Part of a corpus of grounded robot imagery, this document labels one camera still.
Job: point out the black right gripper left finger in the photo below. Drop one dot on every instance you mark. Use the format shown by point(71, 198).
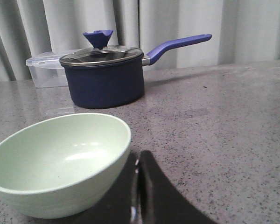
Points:
point(120, 204)

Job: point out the clear plastic food container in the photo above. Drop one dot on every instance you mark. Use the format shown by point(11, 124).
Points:
point(46, 70)

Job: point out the dark blue saucepan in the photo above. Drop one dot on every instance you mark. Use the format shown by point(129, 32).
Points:
point(111, 85)

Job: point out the glass lid with blue knob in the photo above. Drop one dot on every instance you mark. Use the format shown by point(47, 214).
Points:
point(100, 53)

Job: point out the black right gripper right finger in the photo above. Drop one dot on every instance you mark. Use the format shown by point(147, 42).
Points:
point(161, 202)

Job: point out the light green bowl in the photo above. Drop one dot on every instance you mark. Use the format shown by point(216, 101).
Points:
point(64, 165)

